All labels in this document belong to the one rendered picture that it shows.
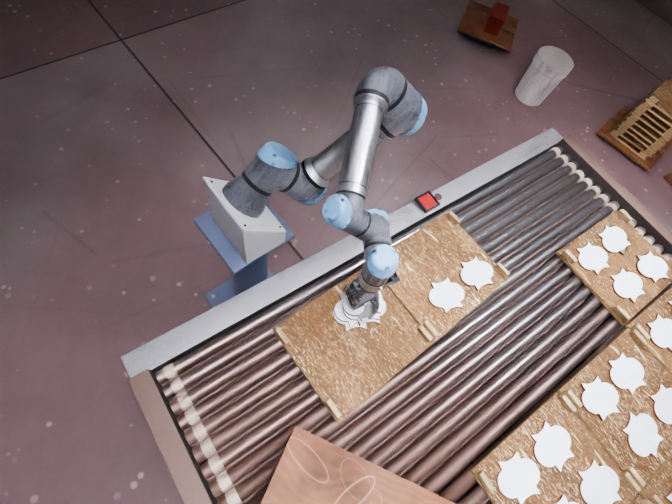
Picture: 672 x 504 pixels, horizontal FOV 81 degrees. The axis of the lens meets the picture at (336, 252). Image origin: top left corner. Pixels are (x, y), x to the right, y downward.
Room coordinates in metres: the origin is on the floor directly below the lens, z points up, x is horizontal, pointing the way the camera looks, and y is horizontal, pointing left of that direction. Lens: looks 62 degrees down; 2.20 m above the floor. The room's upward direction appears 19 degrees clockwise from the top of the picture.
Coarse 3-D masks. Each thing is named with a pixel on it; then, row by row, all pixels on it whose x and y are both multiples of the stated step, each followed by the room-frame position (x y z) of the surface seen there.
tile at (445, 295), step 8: (448, 280) 0.70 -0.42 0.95; (440, 288) 0.66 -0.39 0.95; (448, 288) 0.67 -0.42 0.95; (456, 288) 0.68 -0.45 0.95; (432, 296) 0.62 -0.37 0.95; (440, 296) 0.63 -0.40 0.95; (448, 296) 0.64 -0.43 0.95; (456, 296) 0.65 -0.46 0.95; (432, 304) 0.59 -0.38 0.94; (440, 304) 0.60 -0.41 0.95; (448, 304) 0.61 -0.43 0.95; (456, 304) 0.62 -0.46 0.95
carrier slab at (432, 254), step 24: (408, 240) 0.81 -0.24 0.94; (432, 240) 0.85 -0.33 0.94; (456, 240) 0.88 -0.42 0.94; (408, 264) 0.71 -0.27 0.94; (432, 264) 0.75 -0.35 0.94; (456, 264) 0.78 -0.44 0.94; (408, 288) 0.62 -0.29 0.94; (432, 288) 0.65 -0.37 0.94; (480, 288) 0.72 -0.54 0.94; (432, 312) 0.56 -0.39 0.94; (456, 312) 0.59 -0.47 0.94
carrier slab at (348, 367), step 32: (384, 288) 0.59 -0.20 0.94; (288, 320) 0.37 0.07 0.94; (320, 320) 0.40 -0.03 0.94; (384, 320) 0.48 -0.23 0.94; (288, 352) 0.27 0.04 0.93; (320, 352) 0.30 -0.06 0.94; (352, 352) 0.34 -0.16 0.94; (384, 352) 0.37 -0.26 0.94; (416, 352) 0.41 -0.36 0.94; (320, 384) 0.21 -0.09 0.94; (352, 384) 0.24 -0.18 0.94
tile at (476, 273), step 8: (464, 264) 0.78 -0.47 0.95; (472, 264) 0.79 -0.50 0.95; (480, 264) 0.81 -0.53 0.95; (488, 264) 0.82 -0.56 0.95; (464, 272) 0.75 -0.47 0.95; (472, 272) 0.76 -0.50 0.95; (480, 272) 0.77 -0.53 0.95; (488, 272) 0.78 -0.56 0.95; (464, 280) 0.72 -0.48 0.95; (472, 280) 0.73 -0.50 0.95; (480, 280) 0.74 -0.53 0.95; (488, 280) 0.75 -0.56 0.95
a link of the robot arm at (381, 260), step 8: (368, 248) 0.51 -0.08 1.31; (376, 248) 0.49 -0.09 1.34; (384, 248) 0.50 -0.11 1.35; (392, 248) 0.51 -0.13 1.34; (368, 256) 0.48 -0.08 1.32; (376, 256) 0.47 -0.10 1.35; (384, 256) 0.48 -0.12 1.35; (392, 256) 0.49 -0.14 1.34; (368, 264) 0.46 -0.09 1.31; (376, 264) 0.45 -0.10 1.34; (384, 264) 0.46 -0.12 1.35; (392, 264) 0.47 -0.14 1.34; (368, 272) 0.45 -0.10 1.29; (376, 272) 0.44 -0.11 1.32; (384, 272) 0.45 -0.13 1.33; (392, 272) 0.46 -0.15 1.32; (368, 280) 0.45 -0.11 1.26; (376, 280) 0.44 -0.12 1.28; (384, 280) 0.45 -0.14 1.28
